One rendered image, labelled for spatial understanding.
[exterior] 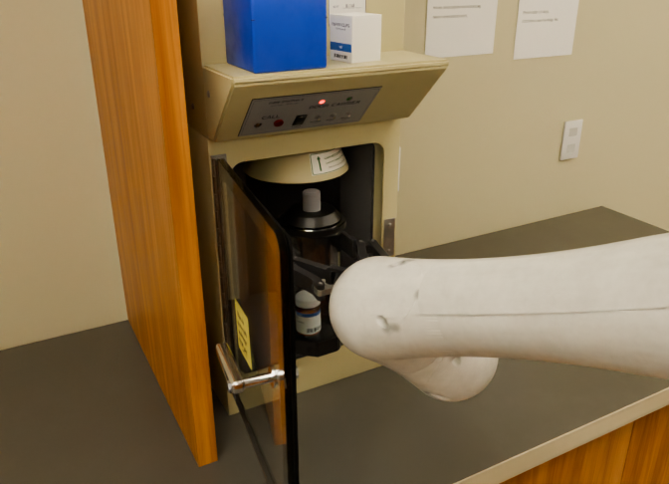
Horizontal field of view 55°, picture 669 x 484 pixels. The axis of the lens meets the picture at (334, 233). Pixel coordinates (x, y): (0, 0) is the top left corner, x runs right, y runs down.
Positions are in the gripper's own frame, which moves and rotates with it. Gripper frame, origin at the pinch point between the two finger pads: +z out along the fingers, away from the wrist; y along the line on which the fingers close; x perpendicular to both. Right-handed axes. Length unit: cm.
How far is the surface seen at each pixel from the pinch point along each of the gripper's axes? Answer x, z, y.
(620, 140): 11, 43, -128
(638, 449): 44, -27, -55
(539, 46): -20, 43, -89
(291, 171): -11.5, 3.5, 1.9
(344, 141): -15.9, 0.5, -6.0
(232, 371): 0.6, -24.9, 23.1
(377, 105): -22.5, -5.4, -8.1
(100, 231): 9, 44, 26
